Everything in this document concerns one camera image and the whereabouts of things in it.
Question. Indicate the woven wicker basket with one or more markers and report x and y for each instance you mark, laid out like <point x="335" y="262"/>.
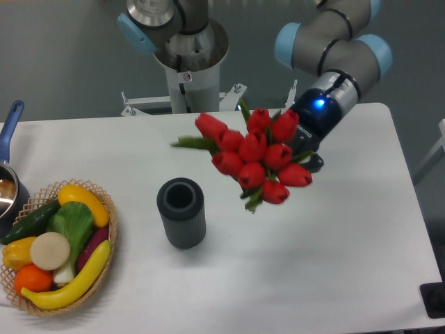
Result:
<point x="38" y="199"/>

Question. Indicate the orange fruit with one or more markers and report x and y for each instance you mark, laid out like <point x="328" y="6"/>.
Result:
<point x="33" y="278"/>

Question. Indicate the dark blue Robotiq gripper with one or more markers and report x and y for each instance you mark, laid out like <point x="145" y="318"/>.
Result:
<point x="319" y="112"/>

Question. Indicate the yellow squash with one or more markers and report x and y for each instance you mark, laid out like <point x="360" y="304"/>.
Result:
<point x="76" y="193"/>

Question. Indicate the purple eggplant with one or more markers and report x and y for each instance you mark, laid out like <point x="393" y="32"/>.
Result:
<point x="98" y="236"/>

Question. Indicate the red tulip bouquet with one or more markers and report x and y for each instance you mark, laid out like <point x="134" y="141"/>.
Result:
<point x="261" y="161"/>

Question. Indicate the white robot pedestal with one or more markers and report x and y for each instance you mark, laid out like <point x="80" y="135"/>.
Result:
<point x="192" y="67"/>

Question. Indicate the green bok choy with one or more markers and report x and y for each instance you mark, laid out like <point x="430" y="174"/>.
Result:
<point x="74" y="221"/>

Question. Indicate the beige round disc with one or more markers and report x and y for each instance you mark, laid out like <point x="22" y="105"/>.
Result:
<point x="50" y="251"/>

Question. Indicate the yellow banana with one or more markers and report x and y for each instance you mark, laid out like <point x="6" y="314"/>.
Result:
<point x="74" y="290"/>

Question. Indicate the blue handled saucepan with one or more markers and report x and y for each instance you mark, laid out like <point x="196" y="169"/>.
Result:
<point x="14" y="195"/>

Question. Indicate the green cucumber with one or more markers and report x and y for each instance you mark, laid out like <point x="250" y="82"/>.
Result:
<point x="33" y="224"/>

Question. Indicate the yellow bell pepper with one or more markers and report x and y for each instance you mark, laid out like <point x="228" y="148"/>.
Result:
<point x="17" y="254"/>

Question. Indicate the dark grey ribbed vase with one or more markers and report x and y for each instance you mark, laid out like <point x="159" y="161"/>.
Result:
<point x="180" y="202"/>

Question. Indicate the black device at edge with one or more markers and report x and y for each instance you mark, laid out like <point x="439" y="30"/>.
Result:
<point x="433" y="299"/>

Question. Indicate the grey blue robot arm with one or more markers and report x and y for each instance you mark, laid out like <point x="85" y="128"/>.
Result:
<point x="332" y="47"/>

